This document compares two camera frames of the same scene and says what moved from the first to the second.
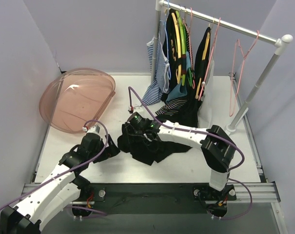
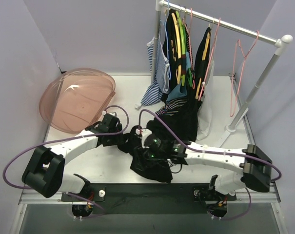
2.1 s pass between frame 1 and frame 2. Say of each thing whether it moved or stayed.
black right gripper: moved
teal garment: stayed
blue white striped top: stayed
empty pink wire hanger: stayed
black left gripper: moved
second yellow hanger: stayed
